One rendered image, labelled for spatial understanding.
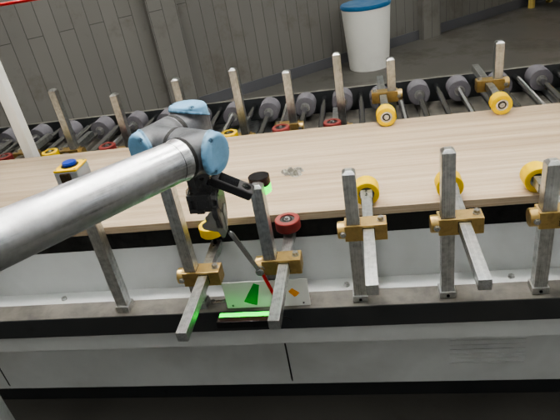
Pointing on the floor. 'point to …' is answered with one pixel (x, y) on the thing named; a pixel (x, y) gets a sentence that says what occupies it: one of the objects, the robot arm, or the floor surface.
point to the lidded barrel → (367, 33)
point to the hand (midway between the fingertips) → (226, 232)
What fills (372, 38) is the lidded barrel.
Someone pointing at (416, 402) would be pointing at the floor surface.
